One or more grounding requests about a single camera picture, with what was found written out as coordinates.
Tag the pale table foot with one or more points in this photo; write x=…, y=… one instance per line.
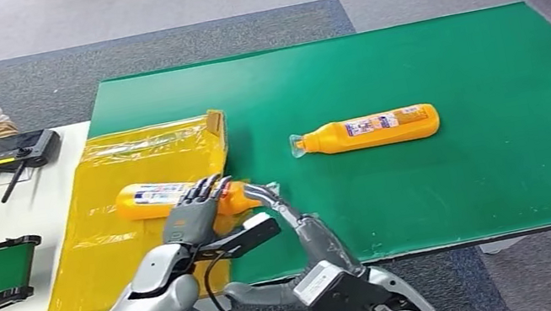
x=501, y=246

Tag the clear plastic film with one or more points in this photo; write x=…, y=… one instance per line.
x=325, y=242

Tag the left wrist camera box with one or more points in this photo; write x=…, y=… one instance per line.
x=245, y=239

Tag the black remote controller with antennas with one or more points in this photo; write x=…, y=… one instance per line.
x=14, y=149

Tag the orange detergent bottle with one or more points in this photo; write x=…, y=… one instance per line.
x=147, y=199
x=362, y=133

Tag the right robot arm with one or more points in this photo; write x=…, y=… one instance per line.
x=399, y=297

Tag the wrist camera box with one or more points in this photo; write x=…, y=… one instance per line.
x=333, y=291
x=245, y=239

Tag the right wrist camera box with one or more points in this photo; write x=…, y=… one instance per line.
x=333, y=291

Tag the yellow plastic wrapped box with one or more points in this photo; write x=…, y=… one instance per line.
x=100, y=253

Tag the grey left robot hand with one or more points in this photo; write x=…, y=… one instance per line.
x=193, y=220

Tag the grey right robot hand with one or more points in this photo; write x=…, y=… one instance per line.
x=318, y=237

